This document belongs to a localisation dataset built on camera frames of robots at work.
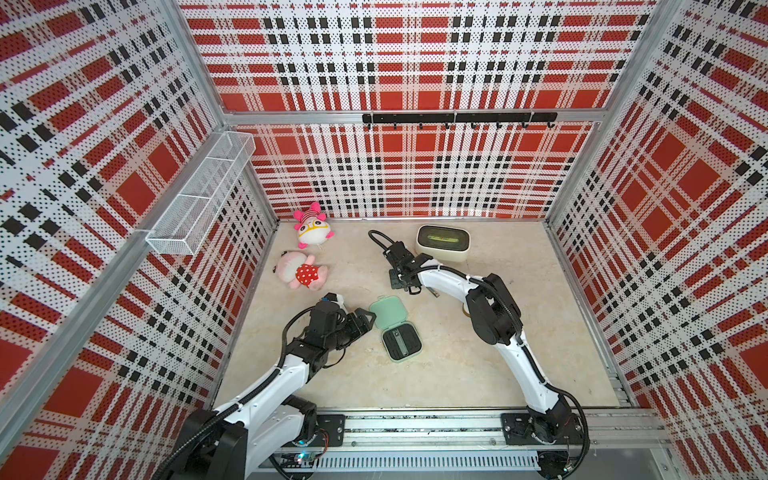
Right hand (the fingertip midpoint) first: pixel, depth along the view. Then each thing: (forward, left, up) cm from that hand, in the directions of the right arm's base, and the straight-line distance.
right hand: (405, 276), depth 103 cm
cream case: (-29, -13, +30) cm, 44 cm away
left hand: (-20, +10, +7) cm, 23 cm away
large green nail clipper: (-24, +2, 0) cm, 24 cm away
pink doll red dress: (-1, +36, +6) cm, 37 cm away
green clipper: (-8, -10, 0) cm, 13 cm away
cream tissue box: (+10, -14, +6) cm, 18 cm away
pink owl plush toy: (+17, +34, +7) cm, 39 cm away
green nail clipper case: (-13, +5, -1) cm, 14 cm away
